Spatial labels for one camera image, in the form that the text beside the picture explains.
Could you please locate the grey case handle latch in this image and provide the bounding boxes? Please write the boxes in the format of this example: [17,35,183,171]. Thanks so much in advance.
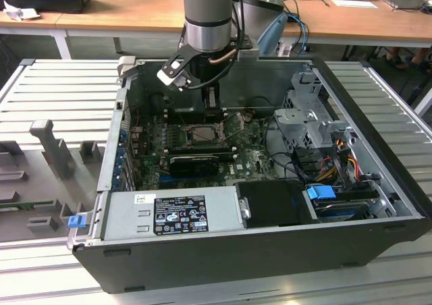
[117,55,136,83]

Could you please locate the crumpled white paper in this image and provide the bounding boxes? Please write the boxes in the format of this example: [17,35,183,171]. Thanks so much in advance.
[2,0,42,21]

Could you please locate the black graphics card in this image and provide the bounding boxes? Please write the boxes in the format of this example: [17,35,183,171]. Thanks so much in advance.
[168,155,219,177]

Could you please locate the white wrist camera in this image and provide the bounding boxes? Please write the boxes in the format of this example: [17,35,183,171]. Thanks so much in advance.
[156,55,194,92]

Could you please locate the white paper sheet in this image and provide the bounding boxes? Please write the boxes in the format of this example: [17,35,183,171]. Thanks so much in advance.
[331,0,379,9]

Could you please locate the black cylindrical capacitor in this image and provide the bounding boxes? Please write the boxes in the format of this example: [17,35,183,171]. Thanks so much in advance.
[150,94,165,112]

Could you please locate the black plastic shroud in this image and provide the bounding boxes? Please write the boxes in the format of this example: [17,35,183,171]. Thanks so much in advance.
[234,179,320,228]

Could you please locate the metal socket cover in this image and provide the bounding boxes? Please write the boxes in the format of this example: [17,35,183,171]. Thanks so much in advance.
[218,110,251,141]

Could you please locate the hard disk drive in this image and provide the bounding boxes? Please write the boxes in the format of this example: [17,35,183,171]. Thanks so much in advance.
[312,200,372,222]

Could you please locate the blue disk carrier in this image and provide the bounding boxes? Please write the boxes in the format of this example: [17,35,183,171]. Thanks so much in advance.
[306,184,335,203]

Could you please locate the black RAM slot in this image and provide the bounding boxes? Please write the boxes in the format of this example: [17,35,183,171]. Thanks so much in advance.
[168,142,230,153]
[167,114,227,124]
[168,148,237,160]
[167,107,226,116]

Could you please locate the grey parts rack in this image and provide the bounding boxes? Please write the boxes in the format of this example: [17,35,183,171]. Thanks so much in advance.
[0,119,102,242]

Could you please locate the white table leg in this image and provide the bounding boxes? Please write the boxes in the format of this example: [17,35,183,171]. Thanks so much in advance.
[412,88,432,117]

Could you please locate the black open PC case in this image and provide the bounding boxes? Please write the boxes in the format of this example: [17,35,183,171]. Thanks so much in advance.
[66,55,432,295]

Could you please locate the green motherboard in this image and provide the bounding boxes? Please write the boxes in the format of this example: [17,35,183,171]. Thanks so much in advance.
[130,111,288,191]

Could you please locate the silver power supply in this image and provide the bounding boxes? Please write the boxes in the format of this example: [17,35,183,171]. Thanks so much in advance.
[101,186,244,240]

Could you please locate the wooden desk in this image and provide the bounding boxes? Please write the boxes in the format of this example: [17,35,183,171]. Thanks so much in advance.
[0,0,432,48]

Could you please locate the black rating label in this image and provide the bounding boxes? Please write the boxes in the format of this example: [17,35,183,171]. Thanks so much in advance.
[154,194,210,233]

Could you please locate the coloured wire bundle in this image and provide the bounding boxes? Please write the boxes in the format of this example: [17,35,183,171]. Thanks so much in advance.
[317,139,359,184]

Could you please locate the dark tablet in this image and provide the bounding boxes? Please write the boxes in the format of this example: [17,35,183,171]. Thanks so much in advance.
[383,0,428,11]

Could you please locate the blue cable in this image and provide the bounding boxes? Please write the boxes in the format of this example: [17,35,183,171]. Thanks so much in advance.
[286,13,310,55]

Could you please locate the grey camera bracket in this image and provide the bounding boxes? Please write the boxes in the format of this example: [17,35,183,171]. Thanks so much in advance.
[236,47,261,62]

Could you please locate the green RAM stick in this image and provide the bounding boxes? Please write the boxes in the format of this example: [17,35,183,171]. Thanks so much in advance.
[0,200,55,213]

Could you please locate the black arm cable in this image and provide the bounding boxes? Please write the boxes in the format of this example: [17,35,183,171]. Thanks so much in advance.
[184,1,246,90]

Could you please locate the person's foot in sandal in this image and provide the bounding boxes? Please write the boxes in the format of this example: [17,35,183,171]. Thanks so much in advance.
[382,47,408,72]
[406,47,432,72]

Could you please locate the blue plastic case latch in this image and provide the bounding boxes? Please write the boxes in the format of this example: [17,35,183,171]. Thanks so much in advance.
[67,215,85,231]

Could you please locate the CPU socket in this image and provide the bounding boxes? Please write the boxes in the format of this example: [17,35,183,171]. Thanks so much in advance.
[181,123,227,148]

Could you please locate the metal disk bay cage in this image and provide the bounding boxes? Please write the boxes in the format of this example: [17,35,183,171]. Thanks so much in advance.
[273,70,358,150]

